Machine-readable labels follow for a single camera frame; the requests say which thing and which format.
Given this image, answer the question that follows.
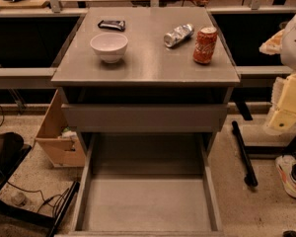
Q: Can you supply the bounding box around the white orange sneaker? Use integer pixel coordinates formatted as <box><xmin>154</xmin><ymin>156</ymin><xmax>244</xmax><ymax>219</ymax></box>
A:
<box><xmin>275</xmin><ymin>155</ymin><xmax>296</xmax><ymax>198</ymax></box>

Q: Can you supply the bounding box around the black metal leg bar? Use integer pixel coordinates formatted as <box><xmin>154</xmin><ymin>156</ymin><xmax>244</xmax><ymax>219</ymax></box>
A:
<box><xmin>232</xmin><ymin>120</ymin><xmax>258</xmax><ymax>188</ymax></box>

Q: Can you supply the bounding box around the cardboard box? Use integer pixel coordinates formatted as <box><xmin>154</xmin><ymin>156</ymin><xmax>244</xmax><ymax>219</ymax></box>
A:
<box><xmin>36</xmin><ymin>91</ymin><xmax>85</xmax><ymax>167</ymax></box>

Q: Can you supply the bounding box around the black snack bar wrapper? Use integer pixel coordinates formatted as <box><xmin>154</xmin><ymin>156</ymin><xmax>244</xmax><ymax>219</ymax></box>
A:
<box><xmin>98</xmin><ymin>20</ymin><xmax>125</xmax><ymax>32</ymax></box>

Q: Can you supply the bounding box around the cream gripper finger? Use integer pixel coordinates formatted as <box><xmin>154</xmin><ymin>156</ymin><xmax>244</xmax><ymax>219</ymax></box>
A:
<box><xmin>259</xmin><ymin>30</ymin><xmax>284</xmax><ymax>55</ymax></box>
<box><xmin>262</xmin><ymin>109</ymin><xmax>296</xmax><ymax>135</ymax></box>

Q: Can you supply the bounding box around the black floor cable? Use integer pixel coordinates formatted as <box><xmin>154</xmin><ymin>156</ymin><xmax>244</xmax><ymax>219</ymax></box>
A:
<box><xmin>6</xmin><ymin>181</ymin><xmax>72</xmax><ymax>217</ymax></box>

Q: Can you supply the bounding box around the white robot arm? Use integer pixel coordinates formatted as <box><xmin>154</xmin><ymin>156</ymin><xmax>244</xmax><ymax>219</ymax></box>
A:
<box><xmin>259</xmin><ymin>14</ymin><xmax>296</xmax><ymax>135</ymax></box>

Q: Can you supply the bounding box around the crushed silver blue can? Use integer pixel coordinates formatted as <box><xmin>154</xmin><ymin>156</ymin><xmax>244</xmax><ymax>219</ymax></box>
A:
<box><xmin>164</xmin><ymin>24</ymin><xmax>194</xmax><ymax>48</ymax></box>

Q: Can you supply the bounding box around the white ceramic bowl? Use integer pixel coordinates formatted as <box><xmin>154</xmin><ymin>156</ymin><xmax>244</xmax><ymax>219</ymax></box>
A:
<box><xmin>90</xmin><ymin>33</ymin><xmax>128</xmax><ymax>63</ymax></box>

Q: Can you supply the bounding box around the red coke can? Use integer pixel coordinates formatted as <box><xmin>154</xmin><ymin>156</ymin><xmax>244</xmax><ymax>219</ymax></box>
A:
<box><xmin>193</xmin><ymin>26</ymin><xmax>218</xmax><ymax>64</ymax></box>

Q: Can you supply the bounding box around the closed grey top drawer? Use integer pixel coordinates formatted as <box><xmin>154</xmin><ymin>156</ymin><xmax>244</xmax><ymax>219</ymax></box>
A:
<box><xmin>61</xmin><ymin>104</ymin><xmax>227</xmax><ymax>132</ymax></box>

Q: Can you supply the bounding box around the open grey middle drawer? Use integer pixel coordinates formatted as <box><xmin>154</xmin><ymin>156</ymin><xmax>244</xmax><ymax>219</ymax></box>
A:
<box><xmin>55</xmin><ymin>133</ymin><xmax>225</xmax><ymax>237</ymax></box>

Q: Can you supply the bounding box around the black frame stand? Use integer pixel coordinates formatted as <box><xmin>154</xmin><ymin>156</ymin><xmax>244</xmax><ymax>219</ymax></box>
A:
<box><xmin>0</xmin><ymin>145</ymin><xmax>80</xmax><ymax>237</ymax></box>

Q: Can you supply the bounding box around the grey drawer cabinet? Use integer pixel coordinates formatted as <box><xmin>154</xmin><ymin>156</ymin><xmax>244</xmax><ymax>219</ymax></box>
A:
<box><xmin>50</xmin><ymin>6</ymin><xmax>241</xmax><ymax>153</ymax></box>

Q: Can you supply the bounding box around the dark brown bag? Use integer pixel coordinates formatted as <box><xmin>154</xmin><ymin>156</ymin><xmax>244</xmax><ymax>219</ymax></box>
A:
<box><xmin>0</xmin><ymin>132</ymin><xmax>24</xmax><ymax>174</ymax></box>

